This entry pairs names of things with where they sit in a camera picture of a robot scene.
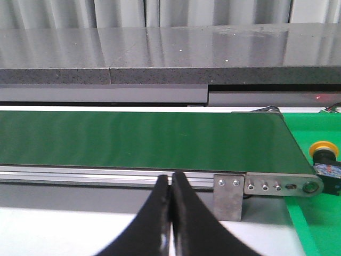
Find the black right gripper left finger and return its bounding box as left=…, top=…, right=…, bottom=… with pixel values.
left=98, top=175, right=171, bottom=255

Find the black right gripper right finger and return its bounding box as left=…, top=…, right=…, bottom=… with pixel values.
left=172, top=172, right=258, bottom=255

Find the yellow black push button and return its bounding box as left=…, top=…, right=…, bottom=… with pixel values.
left=308, top=141, right=340, bottom=196

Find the steel mounting plate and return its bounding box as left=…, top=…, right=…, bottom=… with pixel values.
left=213, top=174, right=245, bottom=221

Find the green conveyor belt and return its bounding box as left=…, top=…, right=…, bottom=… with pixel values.
left=1, top=111, right=313, bottom=174

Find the green plastic tray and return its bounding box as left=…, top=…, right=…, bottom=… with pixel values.
left=283, top=109, right=340, bottom=255

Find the grey speckled stone slab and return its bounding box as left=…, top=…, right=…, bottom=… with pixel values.
left=1, top=23, right=340, bottom=85

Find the white pleated curtain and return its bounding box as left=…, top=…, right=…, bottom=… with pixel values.
left=1, top=0, right=340, bottom=29

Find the metal conveyor end bracket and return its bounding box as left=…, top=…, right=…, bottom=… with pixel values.
left=243, top=172, right=324, bottom=197

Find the aluminium conveyor side rail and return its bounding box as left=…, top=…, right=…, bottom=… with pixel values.
left=0, top=165, right=216, bottom=191

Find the grey rear guide rail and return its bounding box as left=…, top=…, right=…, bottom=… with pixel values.
left=1, top=84, right=340, bottom=107

